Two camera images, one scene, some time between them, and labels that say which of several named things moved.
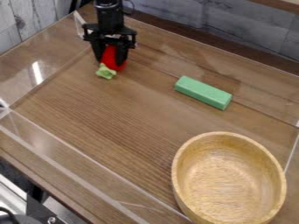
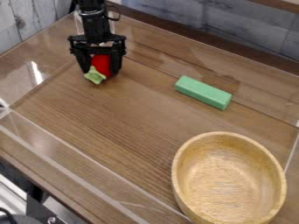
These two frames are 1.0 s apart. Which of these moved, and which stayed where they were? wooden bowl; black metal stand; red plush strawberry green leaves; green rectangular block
Moved: red plush strawberry green leaves
Stayed: wooden bowl; black metal stand; green rectangular block
